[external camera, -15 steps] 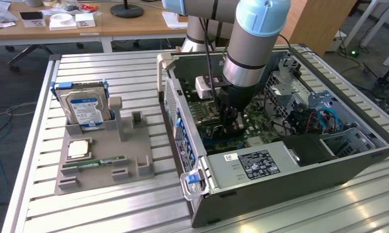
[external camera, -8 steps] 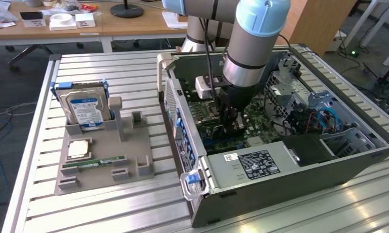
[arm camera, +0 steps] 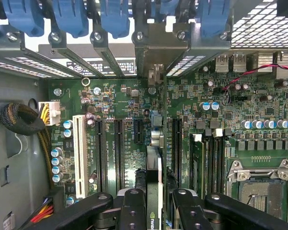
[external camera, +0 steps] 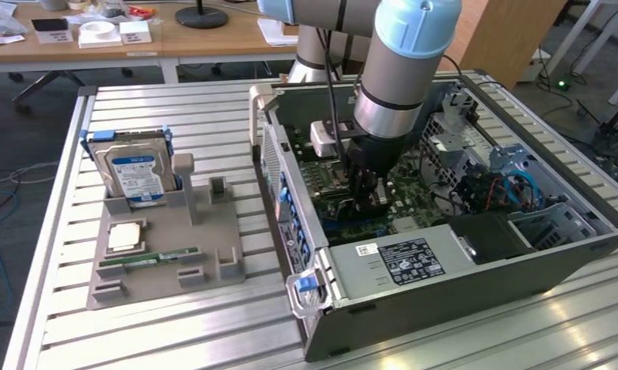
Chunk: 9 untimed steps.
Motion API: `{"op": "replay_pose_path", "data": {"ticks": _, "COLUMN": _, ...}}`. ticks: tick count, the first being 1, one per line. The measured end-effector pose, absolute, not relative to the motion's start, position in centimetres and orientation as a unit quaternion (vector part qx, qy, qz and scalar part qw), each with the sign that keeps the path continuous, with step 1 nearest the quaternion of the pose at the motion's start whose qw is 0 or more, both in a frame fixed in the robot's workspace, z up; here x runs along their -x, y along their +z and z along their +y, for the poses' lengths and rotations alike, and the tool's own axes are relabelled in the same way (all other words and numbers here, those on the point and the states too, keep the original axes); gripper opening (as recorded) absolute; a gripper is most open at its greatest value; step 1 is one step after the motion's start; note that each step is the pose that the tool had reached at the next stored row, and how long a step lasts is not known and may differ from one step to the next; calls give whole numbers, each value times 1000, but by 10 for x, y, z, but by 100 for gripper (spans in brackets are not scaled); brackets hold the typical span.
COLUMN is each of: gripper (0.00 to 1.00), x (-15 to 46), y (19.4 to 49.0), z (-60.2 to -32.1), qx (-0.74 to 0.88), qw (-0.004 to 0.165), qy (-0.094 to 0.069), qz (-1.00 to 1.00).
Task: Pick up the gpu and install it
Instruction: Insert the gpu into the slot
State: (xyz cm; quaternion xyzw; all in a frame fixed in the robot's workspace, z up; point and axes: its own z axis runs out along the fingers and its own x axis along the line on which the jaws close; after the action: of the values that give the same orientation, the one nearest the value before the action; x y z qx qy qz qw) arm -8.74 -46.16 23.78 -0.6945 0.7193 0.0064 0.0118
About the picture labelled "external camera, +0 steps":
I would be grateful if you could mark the silver chipset heatsink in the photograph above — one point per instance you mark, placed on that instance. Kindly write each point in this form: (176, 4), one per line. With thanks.
(406, 224)

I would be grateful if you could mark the crumpled plastic bag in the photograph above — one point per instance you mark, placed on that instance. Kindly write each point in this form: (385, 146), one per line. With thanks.
(0, 19)

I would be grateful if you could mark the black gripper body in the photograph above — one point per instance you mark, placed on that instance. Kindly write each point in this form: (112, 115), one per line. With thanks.
(378, 154)

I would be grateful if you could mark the green RAM stick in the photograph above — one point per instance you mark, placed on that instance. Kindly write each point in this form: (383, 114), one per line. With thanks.
(148, 259)

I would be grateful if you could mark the wooden desk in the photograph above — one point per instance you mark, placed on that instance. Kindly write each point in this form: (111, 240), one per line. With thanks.
(82, 54)
(226, 42)

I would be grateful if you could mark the red and white label card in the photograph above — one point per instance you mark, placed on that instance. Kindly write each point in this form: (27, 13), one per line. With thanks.
(5, 39)

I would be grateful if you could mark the dark lump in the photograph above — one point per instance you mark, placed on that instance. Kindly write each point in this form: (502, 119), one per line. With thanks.
(112, 13)

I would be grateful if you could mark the CPU socket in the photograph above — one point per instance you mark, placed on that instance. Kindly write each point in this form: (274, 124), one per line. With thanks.
(334, 175)

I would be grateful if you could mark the white paper stack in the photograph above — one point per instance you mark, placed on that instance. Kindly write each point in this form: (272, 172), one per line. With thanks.
(275, 36)

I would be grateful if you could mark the black device with green light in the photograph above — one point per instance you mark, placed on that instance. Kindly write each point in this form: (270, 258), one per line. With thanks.
(562, 85)

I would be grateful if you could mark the green motherboard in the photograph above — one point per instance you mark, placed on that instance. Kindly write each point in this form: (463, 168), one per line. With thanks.
(406, 208)

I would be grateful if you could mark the graphics card with black shroud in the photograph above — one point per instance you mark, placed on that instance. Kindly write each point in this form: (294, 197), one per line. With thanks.
(350, 216)

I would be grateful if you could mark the grey parts rack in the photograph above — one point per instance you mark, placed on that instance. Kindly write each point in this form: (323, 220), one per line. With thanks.
(159, 281)

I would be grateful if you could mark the white wall box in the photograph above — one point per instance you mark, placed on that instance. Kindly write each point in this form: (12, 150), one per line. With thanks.
(539, 67)

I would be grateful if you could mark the silver disk bay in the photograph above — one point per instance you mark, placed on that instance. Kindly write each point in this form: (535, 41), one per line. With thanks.
(570, 223)

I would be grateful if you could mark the silver CPU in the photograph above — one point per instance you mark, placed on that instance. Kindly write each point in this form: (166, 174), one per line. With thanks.
(124, 237)

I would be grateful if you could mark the white cube box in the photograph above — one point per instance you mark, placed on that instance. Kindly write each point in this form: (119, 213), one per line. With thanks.
(136, 29)

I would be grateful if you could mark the black equipment stand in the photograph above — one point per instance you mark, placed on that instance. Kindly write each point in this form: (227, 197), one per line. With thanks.
(617, 133)

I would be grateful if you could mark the grey power supply unit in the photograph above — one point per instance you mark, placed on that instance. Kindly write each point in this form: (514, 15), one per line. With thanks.
(365, 270)

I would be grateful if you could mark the red packet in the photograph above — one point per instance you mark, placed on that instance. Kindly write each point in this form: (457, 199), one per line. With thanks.
(140, 12)

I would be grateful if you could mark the white flat box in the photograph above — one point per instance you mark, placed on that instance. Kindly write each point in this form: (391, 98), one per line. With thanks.
(100, 43)

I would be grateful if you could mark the black and white sign block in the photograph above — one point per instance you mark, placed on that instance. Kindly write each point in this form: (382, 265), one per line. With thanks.
(51, 25)

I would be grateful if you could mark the black plastic air shroud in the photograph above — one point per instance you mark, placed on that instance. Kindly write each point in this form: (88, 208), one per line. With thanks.
(489, 239)

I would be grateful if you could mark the blue case latch tab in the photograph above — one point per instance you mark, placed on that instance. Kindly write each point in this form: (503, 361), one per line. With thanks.
(306, 285)

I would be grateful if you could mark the black round lamp base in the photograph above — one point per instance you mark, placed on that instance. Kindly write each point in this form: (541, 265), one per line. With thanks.
(200, 18)

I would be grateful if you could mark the hard disk with blue caddy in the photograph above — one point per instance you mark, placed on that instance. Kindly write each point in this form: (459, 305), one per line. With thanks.
(134, 181)

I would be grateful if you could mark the white desk frame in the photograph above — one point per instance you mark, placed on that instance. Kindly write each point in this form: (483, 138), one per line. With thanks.
(571, 38)

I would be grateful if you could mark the black chair base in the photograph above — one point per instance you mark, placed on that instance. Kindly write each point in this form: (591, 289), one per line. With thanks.
(36, 86)

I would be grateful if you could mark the open PC case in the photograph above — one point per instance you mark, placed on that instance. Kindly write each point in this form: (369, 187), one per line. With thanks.
(442, 316)

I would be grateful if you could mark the blue card retainer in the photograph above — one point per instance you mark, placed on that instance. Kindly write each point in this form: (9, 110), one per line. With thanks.
(286, 196)

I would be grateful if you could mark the blue expansion slot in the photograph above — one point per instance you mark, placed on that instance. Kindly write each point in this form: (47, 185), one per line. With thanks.
(331, 224)

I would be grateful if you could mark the cream tape roll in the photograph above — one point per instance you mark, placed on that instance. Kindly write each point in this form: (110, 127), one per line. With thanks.
(78, 4)

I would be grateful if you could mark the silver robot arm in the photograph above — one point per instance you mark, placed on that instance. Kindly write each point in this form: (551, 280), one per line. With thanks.
(395, 77)

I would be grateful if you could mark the wooden cabinet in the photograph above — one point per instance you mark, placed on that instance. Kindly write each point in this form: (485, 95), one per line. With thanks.
(503, 38)

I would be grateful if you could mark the silver drive cage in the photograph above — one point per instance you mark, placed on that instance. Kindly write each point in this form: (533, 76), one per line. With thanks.
(458, 146)

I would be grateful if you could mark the grey cup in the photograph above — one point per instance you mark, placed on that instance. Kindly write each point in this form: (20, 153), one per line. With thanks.
(54, 4)

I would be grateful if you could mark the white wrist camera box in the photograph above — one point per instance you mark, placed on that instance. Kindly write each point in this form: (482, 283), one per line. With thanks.
(323, 140)

